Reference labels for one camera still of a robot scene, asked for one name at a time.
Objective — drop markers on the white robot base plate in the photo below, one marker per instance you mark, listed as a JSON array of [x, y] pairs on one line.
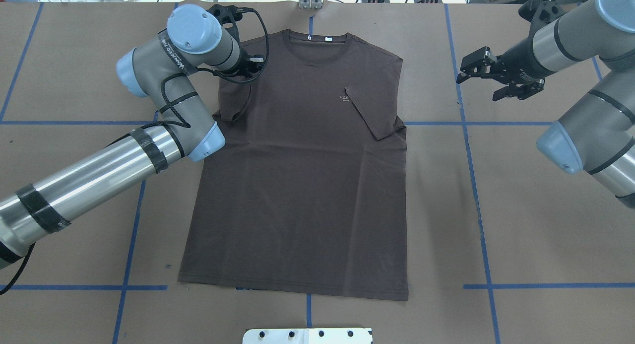
[[309, 336]]

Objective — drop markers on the dark brown t-shirt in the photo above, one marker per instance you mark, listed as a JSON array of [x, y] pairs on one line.
[[308, 194]]

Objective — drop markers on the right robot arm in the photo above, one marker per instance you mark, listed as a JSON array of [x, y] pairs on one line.
[[596, 134]]

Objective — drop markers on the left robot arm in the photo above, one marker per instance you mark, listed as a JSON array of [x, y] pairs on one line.
[[195, 39]]

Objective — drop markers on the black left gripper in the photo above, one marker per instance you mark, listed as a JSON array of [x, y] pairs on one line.
[[246, 64]]

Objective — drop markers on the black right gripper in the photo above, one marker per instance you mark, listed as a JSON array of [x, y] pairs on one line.
[[521, 54]]

